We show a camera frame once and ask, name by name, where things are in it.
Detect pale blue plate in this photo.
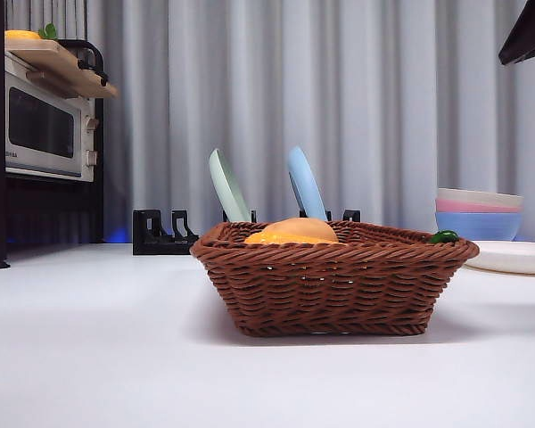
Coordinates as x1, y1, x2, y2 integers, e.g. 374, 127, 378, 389
286, 145, 329, 222

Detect pale green plate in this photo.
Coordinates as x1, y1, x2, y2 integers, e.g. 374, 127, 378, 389
208, 148, 253, 223

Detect grey curtain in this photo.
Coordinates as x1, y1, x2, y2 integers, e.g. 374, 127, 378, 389
4, 0, 535, 245

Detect white flat plate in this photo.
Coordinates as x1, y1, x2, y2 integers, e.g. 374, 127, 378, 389
463, 240, 535, 276

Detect orange toy corn cob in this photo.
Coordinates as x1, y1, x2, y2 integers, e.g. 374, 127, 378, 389
243, 229, 338, 246

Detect pink bowl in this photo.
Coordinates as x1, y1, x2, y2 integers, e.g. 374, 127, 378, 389
435, 198, 524, 216

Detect brown woven wicker basket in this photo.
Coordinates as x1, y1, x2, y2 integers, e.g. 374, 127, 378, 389
190, 219, 480, 337

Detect white toaster oven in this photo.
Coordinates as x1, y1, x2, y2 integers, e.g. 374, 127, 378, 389
0, 46, 95, 183

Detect cream bowl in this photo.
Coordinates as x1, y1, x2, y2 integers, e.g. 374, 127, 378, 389
436, 186, 525, 209

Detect wooden cutting board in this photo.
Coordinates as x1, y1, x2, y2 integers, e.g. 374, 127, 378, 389
3, 38, 120, 99

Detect tan toy potato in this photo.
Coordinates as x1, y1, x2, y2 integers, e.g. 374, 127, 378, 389
267, 217, 340, 244

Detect black dish rack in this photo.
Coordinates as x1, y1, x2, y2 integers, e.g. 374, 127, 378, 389
132, 208, 361, 256

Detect yellow toy fruit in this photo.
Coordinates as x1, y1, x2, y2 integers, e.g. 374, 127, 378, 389
0, 29, 42, 41

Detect green toy cucumber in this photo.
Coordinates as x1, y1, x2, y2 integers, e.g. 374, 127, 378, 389
430, 229, 460, 245

